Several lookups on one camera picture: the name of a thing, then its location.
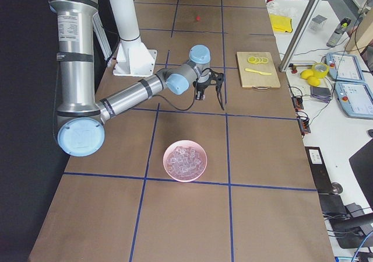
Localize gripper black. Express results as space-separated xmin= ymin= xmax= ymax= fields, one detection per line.
xmin=193 ymin=68 xmax=224 ymax=110

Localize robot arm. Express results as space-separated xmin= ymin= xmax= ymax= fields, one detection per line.
xmin=49 ymin=0 xmax=224 ymax=157

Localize clear ice cubes pile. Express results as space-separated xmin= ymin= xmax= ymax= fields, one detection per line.
xmin=166 ymin=146 xmax=205 ymax=180

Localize wooden cutting board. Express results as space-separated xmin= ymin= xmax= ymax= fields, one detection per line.
xmin=236 ymin=52 xmax=281 ymax=90

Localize lemon slices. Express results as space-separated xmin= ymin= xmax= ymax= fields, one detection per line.
xmin=247 ymin=56 xmax=269 ymax=64

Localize yellow plastic knife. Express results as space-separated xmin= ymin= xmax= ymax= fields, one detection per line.
xmin=245 ymin=68 xmax=272 ymax=75

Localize pink bowl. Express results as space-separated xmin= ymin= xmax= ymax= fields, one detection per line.
xmin=163 ymin=140 xmax=207 ymax=182

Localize yellow lemon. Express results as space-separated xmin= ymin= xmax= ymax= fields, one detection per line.
xmin=301 ymin=69 xmax=314 ymax=79
xmin=307 ymin=76 xmax=321 ymax=87

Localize yellow cloth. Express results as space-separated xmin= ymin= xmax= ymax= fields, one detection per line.
xmin=269 ymin=14 xmax=293 ymax=33

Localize clear plastic bag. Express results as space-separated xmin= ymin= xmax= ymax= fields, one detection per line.
xmin=266 ymin=0 xmax=298 ymax=18

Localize yellow tape roll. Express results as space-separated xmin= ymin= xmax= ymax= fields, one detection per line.
xmin=311 ymin=62 xmax=329 ymax=79

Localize purple dark wallet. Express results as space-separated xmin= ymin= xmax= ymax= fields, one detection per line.
xmin=310 ymin=86 xmax=332 ymax=103

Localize upper teach pendant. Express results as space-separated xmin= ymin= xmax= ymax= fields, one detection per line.
xmin=325 ymin=53 xmax=365 ymax=83

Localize teach pendant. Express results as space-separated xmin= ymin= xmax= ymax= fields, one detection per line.
xmin=325 ymin=53 xmax=365 ymax=83
xmin=335 ymin=82 xmax=372 ymax=120

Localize lower teach pendant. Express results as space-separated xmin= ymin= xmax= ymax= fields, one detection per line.
xmin=335 ymin=82 xmax=372 ymax=120

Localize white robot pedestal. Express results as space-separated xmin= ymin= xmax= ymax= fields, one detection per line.
xmin=110 ymin=0 xmax=157 ymax=77

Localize aluminium frame post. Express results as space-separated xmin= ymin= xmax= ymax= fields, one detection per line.
xmin=279 ymin=0 xmax=321 ymax=72

